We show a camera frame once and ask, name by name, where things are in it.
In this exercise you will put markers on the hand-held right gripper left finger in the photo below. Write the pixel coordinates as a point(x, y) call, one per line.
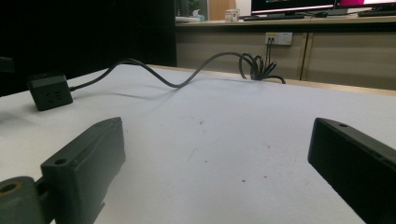
point(84, 168)

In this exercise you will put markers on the tissue box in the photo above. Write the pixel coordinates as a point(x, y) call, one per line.
point(197, 15)

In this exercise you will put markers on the computer monitor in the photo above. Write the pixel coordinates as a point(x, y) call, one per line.
point(292, 6)
point(365, 3)

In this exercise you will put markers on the long wooden counter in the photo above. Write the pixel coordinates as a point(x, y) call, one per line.
point(342, 53)

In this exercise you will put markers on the black keyboard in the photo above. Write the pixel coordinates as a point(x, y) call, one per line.
point(269, 17)
point(376, 13)

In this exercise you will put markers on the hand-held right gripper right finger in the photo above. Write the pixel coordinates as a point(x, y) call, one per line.
point(351, 161)

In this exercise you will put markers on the white wall outlet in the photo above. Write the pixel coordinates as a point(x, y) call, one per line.
point(279, 38)

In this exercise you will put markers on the black cube power socket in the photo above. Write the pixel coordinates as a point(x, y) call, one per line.
point(51, 93)

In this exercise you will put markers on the black curtain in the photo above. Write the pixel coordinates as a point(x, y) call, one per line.
point(87, 34)

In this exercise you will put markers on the white jar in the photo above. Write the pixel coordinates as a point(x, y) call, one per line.
point(231, 15)

